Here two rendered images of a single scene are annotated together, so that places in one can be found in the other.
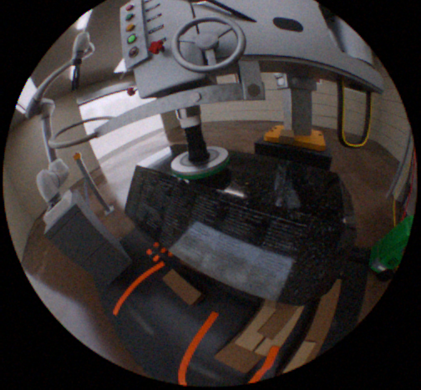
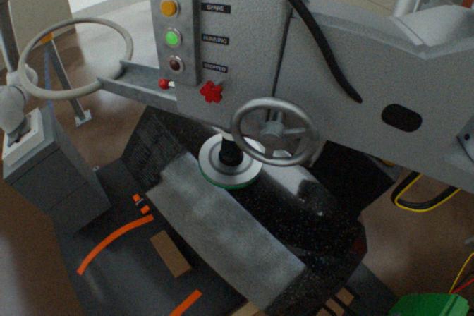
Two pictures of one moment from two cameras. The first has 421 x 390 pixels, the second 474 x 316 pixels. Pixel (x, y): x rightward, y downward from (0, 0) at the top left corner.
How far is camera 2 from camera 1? 39 cm
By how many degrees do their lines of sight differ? 17
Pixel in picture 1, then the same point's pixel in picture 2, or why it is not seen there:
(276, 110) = not seen: hidden behind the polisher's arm
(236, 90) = (290, 144)
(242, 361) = not seen: outside the picture
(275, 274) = (259, 284)
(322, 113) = not seen: hidden behind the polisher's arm
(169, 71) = (222, 113)
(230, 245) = (234, 250)
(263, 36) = (352, 124)
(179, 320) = (157, 290)
